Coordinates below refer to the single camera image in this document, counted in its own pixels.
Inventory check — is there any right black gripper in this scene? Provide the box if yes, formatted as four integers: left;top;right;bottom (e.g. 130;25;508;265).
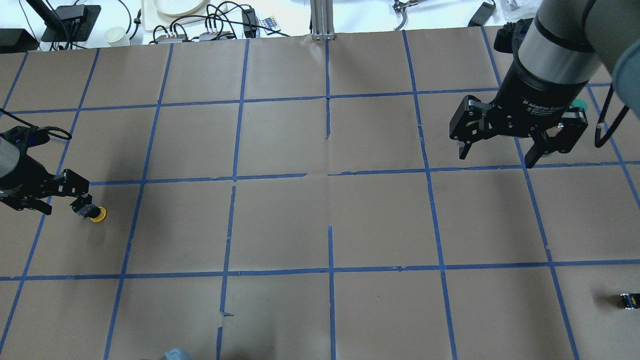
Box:
449;55;588;169

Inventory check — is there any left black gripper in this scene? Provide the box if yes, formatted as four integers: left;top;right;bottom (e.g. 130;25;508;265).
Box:
0;155;94;215

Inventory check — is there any yellow push button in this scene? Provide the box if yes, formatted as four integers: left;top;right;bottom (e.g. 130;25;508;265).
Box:
71;203;107;223

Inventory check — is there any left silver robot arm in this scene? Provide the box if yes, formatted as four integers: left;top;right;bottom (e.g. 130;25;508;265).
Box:
0;137;106;223

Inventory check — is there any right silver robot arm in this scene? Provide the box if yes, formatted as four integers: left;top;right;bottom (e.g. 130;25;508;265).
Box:
449;0;640;169

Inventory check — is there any right black power adapter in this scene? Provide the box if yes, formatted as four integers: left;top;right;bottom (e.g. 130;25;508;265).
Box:
467;0;497;27

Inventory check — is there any black power adapter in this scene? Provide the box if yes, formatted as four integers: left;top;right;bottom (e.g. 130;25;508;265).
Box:
467;0;497;27
241;7;259;39

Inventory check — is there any white paper cup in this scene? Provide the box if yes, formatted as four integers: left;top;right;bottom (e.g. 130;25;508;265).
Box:
103;26;131;48

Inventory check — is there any grey usb hub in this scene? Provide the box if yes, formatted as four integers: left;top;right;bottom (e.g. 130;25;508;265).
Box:
152;33;185;44
198;30;236;42

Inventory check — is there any beige tray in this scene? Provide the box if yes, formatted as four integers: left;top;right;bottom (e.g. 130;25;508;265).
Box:
141;0;221;33

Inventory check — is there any black yellow small component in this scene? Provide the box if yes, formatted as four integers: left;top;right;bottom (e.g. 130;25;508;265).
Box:
619;292;640;310

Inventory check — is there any beige round plate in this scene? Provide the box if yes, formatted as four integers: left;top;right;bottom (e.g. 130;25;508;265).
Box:
153;0;208;18

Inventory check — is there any colourful remote control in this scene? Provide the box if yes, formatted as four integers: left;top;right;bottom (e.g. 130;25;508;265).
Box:
260;16;281;32

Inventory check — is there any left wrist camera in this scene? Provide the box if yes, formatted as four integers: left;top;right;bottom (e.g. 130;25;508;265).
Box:
1;126;51;150

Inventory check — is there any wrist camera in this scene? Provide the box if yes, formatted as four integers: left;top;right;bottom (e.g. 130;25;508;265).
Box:
493;18;534;54
1;126;51;150

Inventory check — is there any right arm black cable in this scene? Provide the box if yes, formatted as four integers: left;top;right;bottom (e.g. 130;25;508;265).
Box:
593;80;632;149

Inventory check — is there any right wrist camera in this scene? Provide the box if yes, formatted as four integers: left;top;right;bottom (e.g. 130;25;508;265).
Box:
493;18;534;54

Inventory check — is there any black camera stand base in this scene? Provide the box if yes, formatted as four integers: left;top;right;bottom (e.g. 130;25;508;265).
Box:
34;3;102;43

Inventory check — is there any aluminium frame post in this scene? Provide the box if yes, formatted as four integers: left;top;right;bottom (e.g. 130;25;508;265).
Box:
310;0;336;42

